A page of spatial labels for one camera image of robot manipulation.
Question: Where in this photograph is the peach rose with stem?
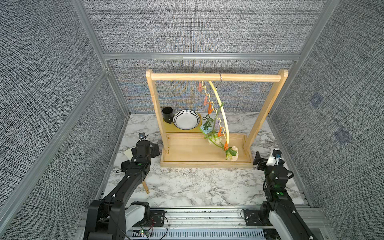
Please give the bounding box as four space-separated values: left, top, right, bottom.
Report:
204 135 239 162

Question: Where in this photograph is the yellow wavy clothes hanger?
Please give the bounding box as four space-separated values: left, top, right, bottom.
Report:
200 81 230 144

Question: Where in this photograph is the blue flower with stem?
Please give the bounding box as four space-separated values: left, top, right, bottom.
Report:
200 114 214 135

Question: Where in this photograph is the cream rose with stem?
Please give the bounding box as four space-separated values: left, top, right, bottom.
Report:
207 105 224 145

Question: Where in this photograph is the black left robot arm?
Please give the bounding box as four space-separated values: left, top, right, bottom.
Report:
84 140 160 240

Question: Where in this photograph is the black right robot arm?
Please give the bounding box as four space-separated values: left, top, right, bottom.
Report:
253 150 317 240

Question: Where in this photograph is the wooden clothes rack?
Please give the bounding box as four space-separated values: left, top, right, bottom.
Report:
146 69 289 169

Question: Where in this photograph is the white paper piece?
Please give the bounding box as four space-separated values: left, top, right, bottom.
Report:
124 148 133 161

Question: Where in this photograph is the yellow tray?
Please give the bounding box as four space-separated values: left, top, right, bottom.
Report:
163 120 204 134

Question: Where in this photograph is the wooden stick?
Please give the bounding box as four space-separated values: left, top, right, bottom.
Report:
142 181 150 194

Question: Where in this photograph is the black mug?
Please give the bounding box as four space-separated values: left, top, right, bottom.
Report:
162 107 174 124

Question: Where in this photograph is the white patterned plate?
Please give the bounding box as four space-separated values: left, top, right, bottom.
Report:
173 110 200 130

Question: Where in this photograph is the pink clothespin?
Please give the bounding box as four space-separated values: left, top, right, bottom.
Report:
204 96 209 106
198 82 203 92

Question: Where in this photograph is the pink clothespin top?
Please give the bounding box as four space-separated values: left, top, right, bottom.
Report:
198 82 203 92

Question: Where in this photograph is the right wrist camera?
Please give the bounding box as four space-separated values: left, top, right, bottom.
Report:
266 149 282 166

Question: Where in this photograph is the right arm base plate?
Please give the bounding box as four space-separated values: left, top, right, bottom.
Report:
241 209 264 227

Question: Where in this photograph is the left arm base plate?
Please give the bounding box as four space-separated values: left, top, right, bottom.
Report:
143 210 166 227

